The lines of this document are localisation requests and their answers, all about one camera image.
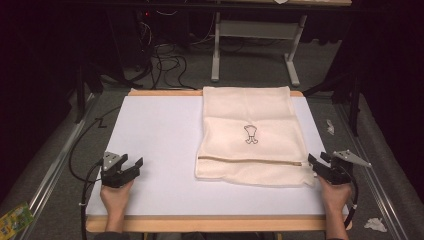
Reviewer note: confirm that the green printed packet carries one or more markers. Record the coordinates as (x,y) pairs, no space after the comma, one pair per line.
(15,221)

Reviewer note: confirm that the person's right hand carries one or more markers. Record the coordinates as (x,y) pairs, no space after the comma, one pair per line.
(336,198)

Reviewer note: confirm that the cream mesh laundry bag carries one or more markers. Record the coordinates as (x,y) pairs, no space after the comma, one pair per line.
(246,110)

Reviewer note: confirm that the metal floor rail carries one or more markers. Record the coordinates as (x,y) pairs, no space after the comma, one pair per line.
(56,163)
(373,180)

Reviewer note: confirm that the clear plastic scrap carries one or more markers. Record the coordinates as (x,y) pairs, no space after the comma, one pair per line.
(330,127)

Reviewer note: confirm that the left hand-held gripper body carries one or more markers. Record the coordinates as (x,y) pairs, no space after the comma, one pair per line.
(115,178)

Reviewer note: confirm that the person's left hand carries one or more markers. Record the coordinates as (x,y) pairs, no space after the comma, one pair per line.
(115,200)

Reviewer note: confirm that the white metal table frame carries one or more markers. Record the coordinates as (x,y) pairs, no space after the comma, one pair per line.
(215,50)

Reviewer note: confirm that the black metal stand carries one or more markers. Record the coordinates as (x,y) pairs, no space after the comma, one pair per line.
(356,110)
(80,96)

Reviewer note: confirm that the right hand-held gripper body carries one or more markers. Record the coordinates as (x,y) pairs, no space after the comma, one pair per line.
(340,171)

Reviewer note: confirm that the crumpled white paper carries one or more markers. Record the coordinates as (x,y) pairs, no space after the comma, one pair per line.
(375,225)

